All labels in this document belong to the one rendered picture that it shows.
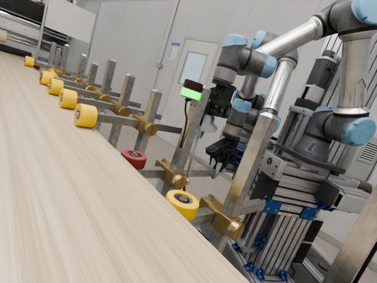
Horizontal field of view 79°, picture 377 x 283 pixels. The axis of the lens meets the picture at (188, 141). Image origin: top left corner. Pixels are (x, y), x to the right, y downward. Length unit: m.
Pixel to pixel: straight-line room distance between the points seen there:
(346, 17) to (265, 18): 3.06
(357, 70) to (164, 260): 0.89
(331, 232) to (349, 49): 2.60
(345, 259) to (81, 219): 0.46
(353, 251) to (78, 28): 3.06
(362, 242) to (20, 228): 0.54
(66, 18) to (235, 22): 2.54
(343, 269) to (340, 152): 1.06
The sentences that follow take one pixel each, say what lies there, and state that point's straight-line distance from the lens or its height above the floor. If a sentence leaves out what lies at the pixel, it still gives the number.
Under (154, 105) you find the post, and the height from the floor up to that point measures 1.04.
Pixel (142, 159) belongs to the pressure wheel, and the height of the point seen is 0.91.
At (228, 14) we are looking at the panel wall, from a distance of 4.48.
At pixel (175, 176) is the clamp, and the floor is 0.86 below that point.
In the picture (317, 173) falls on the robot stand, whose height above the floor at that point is 0.98.
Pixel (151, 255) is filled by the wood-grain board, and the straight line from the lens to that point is 0.38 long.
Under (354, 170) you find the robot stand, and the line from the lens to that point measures 1.60.
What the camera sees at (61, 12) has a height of 1.47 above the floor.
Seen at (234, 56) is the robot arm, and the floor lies 1.29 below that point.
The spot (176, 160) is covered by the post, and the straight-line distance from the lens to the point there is 0.77.
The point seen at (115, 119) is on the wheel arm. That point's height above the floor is 0.95.
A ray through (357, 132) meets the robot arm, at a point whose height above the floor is 1.20.
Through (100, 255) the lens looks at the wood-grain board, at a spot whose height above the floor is 0.90.
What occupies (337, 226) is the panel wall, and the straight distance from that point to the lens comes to 3.32.
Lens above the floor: 1.15
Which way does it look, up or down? 12 degrees down
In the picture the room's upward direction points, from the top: 19 degrees clockwise
